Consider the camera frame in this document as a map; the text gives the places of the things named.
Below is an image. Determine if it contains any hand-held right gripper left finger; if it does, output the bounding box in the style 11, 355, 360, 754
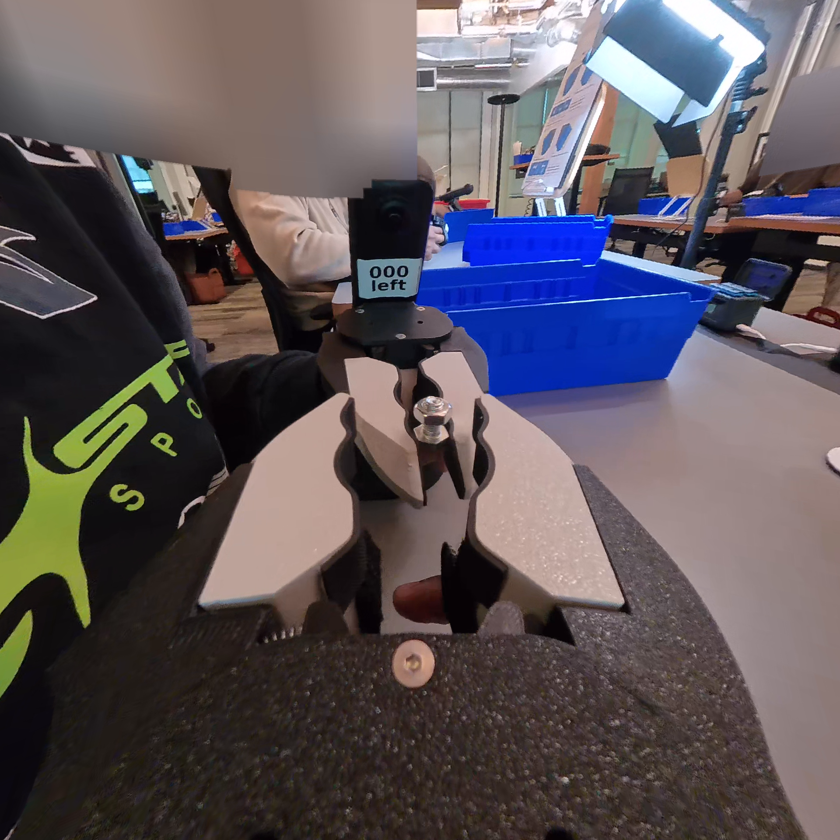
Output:
197, 394, 384, 624

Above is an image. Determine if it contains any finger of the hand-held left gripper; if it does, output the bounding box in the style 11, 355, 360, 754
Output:
344, 357, 429, 508
418, 351, 485, 500

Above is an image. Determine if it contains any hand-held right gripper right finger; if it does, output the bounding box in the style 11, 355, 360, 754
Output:
451, 394, 627, 628

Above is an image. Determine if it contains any short thick silver bolt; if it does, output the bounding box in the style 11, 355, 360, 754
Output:
413, 395, 455, 448

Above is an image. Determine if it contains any large blue plastic bin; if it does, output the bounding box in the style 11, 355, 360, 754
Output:
418, 255, 718, 399

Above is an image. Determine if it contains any person's left forearm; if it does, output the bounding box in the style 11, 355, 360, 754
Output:
201, 346, 332, 469

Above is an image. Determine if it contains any black floor lamp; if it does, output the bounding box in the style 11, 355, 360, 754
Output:
486, 92, 523, 219

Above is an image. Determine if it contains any printed poster banner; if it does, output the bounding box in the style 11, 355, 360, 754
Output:
520, 11, 620, 200

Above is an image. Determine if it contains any person's black printed shirt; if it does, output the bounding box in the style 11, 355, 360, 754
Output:
0, 132, 233, 802

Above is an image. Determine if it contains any small black device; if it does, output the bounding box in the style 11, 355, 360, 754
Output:
699, 281, 770, 333

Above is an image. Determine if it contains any wooden office desk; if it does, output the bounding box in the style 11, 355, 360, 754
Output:
611, 210, 840, 270

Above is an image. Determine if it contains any studio light on stand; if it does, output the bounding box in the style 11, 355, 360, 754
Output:
583, 0, 770, 271

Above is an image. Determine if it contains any row of blue bins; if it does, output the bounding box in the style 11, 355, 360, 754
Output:
638, 187, 840, 220

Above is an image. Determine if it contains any white cable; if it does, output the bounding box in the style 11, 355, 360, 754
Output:
735, 326, 840, 361

